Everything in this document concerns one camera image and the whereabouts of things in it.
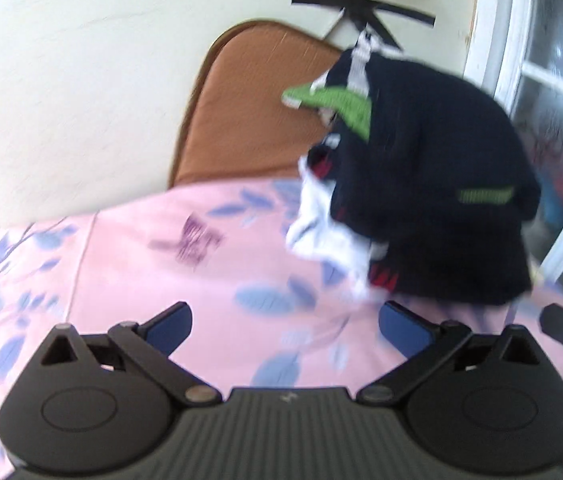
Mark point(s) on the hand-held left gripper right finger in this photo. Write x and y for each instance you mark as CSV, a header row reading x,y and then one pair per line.
x,y
401,332

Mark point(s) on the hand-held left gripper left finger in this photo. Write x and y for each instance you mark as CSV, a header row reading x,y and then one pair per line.
x,y
171,327

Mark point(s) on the black sweater with white stripes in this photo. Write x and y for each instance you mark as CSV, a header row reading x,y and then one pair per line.
x,y
431,130

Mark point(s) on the green knitted sweater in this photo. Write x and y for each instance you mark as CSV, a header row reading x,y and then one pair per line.
x,y
341,105

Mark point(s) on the red and black garment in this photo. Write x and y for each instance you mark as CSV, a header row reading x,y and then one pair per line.
x,y
381,275

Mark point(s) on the pink floral bedsheet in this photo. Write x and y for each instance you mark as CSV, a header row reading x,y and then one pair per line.
x,y
151,270

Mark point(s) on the brown seat cushion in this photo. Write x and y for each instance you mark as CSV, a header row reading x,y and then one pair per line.
x,y
251,110

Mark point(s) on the black tape cross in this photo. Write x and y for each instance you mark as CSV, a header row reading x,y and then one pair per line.
x,y
361,7

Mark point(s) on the white window frame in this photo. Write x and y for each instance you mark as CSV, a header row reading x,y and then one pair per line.
x,y
491,35

